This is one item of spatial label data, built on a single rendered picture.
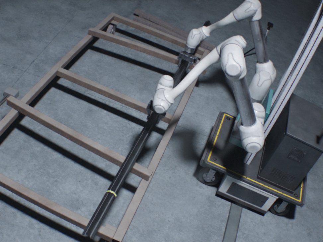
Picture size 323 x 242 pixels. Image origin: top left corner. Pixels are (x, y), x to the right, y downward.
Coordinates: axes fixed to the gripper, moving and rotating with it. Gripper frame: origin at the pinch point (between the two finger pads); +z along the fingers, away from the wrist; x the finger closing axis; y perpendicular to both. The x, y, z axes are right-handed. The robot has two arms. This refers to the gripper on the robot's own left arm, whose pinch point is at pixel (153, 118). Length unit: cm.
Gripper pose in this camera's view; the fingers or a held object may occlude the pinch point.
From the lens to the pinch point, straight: 289.6
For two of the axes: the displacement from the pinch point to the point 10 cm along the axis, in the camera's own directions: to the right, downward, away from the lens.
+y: -3.2, 5.8, -7.5
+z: -2.6, 7.1, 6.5
